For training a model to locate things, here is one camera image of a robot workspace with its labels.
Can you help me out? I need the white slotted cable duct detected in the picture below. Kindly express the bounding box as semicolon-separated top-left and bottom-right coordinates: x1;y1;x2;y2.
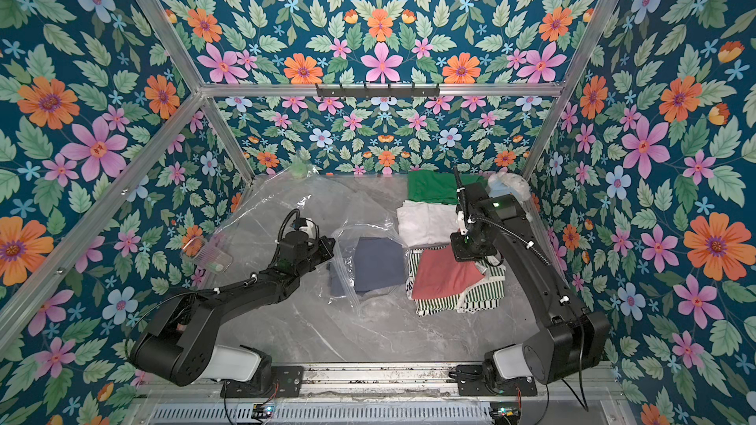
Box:
148;403;493;424

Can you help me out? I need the red garment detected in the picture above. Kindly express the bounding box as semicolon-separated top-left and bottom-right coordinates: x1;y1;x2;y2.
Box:
411;246;484;300

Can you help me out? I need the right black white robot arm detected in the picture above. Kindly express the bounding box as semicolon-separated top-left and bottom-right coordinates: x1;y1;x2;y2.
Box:
450;171;610;392

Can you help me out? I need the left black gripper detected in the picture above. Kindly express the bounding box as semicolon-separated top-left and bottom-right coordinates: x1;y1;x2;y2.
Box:
293;236;337;279

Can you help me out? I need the green t-shirt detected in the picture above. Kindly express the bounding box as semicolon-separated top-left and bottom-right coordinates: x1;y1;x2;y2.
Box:
408;170;458;206

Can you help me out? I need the white teddy bear blue shirt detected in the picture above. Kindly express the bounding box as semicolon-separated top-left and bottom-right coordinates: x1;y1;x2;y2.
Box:
487;172;532;218

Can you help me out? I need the dark blue folded garment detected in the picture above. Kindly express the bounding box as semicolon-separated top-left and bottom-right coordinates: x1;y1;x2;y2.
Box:
328;237;406;298

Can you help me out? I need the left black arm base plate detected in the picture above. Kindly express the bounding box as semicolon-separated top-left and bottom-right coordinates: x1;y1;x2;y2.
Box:
220;366;304;399

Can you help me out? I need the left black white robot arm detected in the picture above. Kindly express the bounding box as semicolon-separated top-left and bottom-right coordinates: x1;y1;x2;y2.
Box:
128;209;336;387

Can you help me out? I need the green white striped garment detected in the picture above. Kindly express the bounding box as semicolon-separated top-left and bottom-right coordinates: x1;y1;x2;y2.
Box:
405;245;507;317

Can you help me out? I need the aluminium front rail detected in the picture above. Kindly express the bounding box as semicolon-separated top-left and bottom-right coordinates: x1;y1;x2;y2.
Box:
137;362;625;401

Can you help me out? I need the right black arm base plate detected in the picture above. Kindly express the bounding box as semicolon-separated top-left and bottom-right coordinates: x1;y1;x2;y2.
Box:
448;364;537;399

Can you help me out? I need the clear plastic vacuum bag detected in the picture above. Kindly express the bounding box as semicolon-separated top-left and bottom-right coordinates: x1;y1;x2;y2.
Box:
180;169;408;312

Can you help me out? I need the black wall hook rail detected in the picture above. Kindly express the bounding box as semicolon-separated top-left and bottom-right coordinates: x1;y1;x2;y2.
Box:
315;84;441;100

